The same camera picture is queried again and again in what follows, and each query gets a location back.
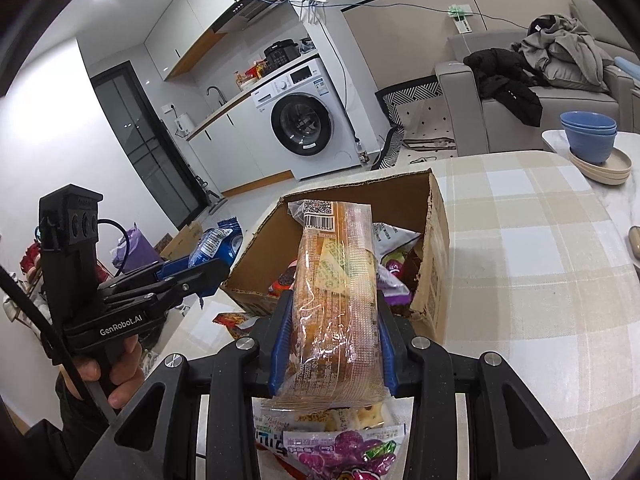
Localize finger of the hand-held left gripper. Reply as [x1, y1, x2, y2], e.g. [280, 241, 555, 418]
[102, 259, 231, 313]
[97, 257, 203, 293]

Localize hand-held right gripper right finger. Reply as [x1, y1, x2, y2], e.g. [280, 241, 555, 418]
[375, 290, 591, 480]

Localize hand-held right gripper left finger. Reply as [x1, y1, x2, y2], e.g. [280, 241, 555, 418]
[75, 287, 296, 480]

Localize blue cookie packet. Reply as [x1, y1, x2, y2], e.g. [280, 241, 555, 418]
[187, 217, 244, 268]

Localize clear bread packet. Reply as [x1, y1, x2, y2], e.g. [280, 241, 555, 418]
[272, 200, 393, 411]

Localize brown cardboard box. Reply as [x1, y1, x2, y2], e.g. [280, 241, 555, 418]
[220, 169, 451, 341]

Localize person's left forearm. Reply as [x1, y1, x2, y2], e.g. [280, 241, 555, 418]
[0, 367, 118, 480]

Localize person's left hand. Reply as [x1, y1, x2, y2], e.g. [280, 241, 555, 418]
[75, 332, 146, 411]

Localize cardboard box on floor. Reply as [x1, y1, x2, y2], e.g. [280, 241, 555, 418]
[155, 222, 203, 261]

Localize purple bag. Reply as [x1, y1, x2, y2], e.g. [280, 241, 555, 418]
[111, 226, 163, 271]

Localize red yellow snack packet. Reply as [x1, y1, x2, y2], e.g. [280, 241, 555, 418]
[214, 311, 262, 332]

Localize large red cookie packet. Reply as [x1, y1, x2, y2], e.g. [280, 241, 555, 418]
[269, 259, 299, 297]

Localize purple snack packet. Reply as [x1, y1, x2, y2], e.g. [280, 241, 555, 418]
[377, 247, 417, 307]

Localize clear cracker packet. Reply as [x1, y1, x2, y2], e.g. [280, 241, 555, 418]
[295, 402, 394, 433]

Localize white black printed snack packet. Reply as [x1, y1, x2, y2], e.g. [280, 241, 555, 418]
[252, 399, 297, 462]

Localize purple grape candy packet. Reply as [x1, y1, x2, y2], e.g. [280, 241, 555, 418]
[282, 424, 407, 480]

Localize white base cabinet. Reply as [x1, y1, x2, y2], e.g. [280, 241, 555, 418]
[187, 92, 296, 198]

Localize dark glass door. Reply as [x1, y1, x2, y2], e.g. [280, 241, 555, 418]
[90, 60, 206, 231]

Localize checked tablecloth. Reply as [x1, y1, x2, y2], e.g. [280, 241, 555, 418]
[150, 152, 640, 480]

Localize white washing machine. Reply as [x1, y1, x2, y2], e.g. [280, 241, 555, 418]
[251, 56, 366, 181]

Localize red food packets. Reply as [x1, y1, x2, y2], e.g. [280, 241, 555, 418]
[235, 60, 266, 91]

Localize black pressure cooker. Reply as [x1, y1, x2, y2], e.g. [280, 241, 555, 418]
[263, 40, 300, 68]

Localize black white patterned mat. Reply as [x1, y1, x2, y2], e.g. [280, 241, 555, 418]
[375, 77, 458, 168]

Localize grey sofa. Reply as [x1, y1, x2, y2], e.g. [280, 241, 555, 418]
[434, 0, 640, 158]

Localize steel range hood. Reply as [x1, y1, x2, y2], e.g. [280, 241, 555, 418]
[210, 0, 288, 33]

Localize black jacket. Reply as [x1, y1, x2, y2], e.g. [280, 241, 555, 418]
[464, 47, 543, 127]

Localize stacked beige plates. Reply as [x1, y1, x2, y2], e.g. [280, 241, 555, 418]
[569, 146, 632, 188]

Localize stacked blue bowls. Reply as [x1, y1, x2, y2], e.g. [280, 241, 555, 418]
[560, 111, 618, 165]

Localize white power strip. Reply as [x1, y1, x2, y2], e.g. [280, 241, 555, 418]
[446, 4, 473, 33]

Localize grey clothes pile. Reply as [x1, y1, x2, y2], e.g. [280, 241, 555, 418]
[520, 14, 616, 93]

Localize light blue pillow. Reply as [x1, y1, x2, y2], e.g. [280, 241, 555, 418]
[612, 55, 640, 77]

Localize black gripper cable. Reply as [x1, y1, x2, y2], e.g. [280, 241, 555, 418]
[0, 262, 118, 426]

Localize white wall cabinet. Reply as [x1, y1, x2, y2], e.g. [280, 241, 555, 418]
[145, 0, 281, 81]

